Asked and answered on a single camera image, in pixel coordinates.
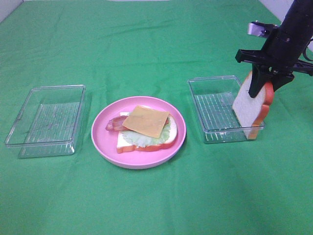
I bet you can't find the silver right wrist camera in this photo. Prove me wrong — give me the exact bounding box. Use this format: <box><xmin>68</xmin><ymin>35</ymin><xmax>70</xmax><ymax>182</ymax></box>
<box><xmin>247</xmin><ymin>21</ymin><xmax>278</xmax><ymax>38</ymax></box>

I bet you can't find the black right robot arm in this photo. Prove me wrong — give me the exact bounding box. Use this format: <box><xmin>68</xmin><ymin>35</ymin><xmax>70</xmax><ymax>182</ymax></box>
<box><xmin>235</xmin><ymin>0</ymin><xmax>313</xmax><ymax>98</ymax></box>

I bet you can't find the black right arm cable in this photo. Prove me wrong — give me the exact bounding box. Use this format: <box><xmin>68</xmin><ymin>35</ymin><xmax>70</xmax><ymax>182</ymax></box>
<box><xmin>303</xmin><ymin>36</ymin><xmax>313</xmax><ymax>62</ymax></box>

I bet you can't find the clear left ingredient tray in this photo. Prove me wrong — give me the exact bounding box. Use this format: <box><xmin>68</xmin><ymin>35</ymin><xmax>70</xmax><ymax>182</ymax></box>
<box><xmin>4</xmin><ymin>85</ymin><xmax>86</xmax><ymax>158</ymax></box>

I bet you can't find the clear right bread tray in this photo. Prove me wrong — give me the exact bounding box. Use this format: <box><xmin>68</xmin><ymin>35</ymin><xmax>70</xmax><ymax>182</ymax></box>
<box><xmin>188</xmin><ymin>75</ymin><xmax>265</xmax><ymax>143</ymax></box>

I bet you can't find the green tablecloth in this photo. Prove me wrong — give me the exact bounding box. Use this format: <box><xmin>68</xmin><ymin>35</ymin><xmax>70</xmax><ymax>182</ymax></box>
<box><xmin>0</xmin><ymin>0</ymin><xmax>313</xmax><ymax>235</ymax></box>

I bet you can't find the green lettuce leaf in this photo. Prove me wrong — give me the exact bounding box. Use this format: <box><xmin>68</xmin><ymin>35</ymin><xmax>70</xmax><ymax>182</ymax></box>
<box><xmin>117</xmin><ymin>117</ymin><xmax>177</xmax><ymax>148</ymax></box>

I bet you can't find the bacon strip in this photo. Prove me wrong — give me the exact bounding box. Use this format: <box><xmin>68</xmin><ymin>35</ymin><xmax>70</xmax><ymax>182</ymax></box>
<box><xmin>106</xmin><ymin>116</ymin><xmax>129</xmax><ymax>131</ymax></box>

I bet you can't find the toast bread slice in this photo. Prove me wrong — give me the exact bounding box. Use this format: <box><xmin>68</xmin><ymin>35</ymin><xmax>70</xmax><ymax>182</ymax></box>
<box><xmin>116</xmin><ymin>115</ymin><xmax>178</xmax><ymax>153</ymax></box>
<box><xmin>232</xmin><ymin>72</ymin><xmax>274</xmax><ymax>140</ymax></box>

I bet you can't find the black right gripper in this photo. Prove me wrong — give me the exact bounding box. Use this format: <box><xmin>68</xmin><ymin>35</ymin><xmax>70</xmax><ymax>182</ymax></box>
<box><xmin>235</xmin><ymin>27</ymin><xmax>313</xmax><ymax>98</ymax></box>

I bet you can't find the yellow cheese slice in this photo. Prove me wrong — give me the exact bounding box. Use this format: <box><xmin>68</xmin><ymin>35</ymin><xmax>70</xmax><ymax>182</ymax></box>
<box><xmin>122</xmin><ymin>105</ymin><xmax>170</xmax><ymax>138</ymax></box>

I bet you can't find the pink round plate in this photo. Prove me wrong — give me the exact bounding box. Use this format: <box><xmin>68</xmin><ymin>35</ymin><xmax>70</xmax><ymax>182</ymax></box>
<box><xmin>91</xmin><ymin>96</ymin><xmax>186</xmax><ymax>169</ymax></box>

